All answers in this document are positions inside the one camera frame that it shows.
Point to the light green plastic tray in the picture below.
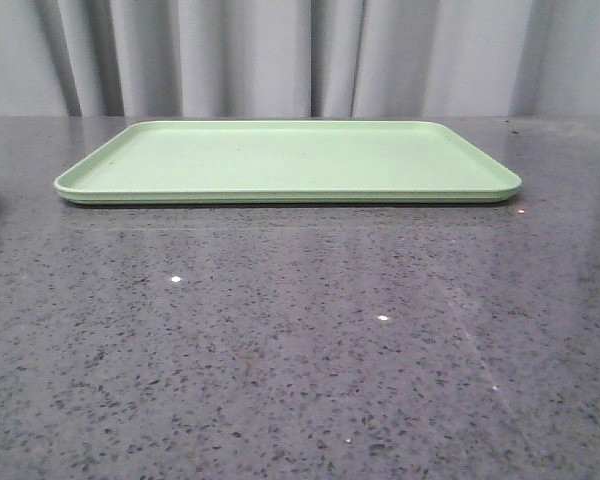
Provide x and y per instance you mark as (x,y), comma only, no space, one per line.
(287,161)

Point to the grey pleated curtain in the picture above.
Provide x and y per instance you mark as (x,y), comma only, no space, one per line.
(366,59)

